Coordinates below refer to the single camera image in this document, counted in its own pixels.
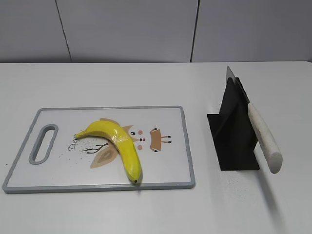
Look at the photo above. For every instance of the white-handled kitchen knife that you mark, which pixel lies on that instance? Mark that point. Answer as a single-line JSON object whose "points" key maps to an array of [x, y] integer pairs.
{"points": [[269, 147]]}

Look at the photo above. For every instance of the yellow plastic banana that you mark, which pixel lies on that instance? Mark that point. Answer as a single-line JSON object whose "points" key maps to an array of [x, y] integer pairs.
{"points": [[121, 140]]}

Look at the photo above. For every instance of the white grey-rimmed cutting board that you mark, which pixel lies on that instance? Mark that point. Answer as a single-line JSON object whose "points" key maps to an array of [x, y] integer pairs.
{"points": [[51, 160]]}

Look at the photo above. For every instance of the black knife stand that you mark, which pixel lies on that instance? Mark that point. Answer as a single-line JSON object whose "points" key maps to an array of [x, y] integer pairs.
{"points": [[232, 132]]}

